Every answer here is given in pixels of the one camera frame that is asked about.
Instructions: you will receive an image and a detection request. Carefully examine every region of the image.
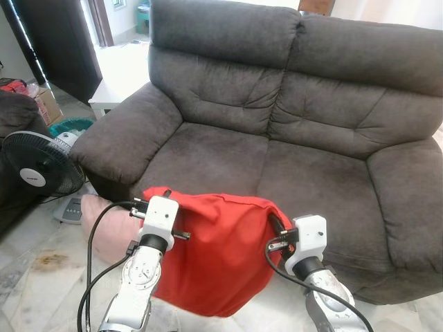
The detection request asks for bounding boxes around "red pillow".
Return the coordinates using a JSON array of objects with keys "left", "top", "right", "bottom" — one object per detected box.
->
[{"left": 142, "top": 187, "right": 296, "bottom": 318}]

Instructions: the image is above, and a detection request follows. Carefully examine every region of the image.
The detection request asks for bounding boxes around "pink pillow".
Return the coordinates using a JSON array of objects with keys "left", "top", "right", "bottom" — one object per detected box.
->
[{"left": 81, "top": 194, "right": 147, "bottom": 264}]

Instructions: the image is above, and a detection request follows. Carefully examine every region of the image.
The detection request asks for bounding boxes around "dark brown two-seat sofa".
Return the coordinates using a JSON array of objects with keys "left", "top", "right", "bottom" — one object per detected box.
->
[{"left": 69, "top": 0, "right": 443, "bottom": 306}]

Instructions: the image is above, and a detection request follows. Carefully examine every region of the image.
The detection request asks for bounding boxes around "teal plastic basket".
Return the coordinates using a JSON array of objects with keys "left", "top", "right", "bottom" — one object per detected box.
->
[{"left": 48, "top": 118, "right": 96, "bottom": 138}]

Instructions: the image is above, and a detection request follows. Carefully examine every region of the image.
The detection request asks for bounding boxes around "black and grey table fan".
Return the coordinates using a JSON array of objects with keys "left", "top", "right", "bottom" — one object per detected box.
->
[{"left": 2, "top": 130, "right": 88, "bottom": 226}]

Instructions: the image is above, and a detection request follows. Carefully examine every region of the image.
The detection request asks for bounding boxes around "white low table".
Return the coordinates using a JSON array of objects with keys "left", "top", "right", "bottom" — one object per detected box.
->
[{"left": 89, "top": 41, "right": 152, "bottom": 119}]

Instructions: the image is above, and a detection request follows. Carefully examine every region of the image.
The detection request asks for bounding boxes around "printed cardboard box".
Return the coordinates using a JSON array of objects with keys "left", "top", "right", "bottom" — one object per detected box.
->
[{"left": 31, "top": 86, "right": 65, "bottom": 127}]

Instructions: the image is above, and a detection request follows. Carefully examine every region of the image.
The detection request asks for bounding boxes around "red bag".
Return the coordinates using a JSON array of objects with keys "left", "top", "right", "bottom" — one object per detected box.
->
[{"left": 0, "top": 78, "right": 36, "bottom": 98}]

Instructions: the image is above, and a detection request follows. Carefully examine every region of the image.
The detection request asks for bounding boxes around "dark brown door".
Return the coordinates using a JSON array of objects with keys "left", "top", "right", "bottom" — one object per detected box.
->
[{"left": 14, "top": 0, "right": 104, "bottom": 104}]

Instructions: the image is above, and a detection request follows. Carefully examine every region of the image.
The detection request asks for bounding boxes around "teal plastic stool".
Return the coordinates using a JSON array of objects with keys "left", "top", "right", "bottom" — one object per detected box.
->
[{"left": 136, "top": 3, "right": 151, "bottom": 35}]

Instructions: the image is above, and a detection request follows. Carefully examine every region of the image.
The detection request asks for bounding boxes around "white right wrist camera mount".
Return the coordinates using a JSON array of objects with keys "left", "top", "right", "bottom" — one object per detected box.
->
[{"left": 285, "top": 215, "right": 327, "bottom": 276}]

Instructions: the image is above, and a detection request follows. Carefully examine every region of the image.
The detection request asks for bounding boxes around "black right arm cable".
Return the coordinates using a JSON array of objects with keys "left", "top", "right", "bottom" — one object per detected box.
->
[{"left": 264, "top": 239, "right": 375, "bottom": 332}]

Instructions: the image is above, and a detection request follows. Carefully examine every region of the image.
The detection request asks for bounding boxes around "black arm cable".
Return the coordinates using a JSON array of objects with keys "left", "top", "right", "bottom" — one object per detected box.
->
[
  {"left": 264, "top": 239, "right": 375, "bottom": 332},
  {"left": 76, "top": 200, "right": 143, "bottom": 332}
]

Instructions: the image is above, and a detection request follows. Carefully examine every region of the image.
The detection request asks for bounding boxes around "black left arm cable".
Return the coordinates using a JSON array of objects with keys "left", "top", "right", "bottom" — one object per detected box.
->
[{"left": 76, "top": 200, "right": 143, "bottom": 332}]

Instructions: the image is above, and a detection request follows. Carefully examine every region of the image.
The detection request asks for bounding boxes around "brown wooden frame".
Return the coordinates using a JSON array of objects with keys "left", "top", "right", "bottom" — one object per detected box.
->
[{"left": 299, "top": 0, "right": 337, "bottom": 16}]

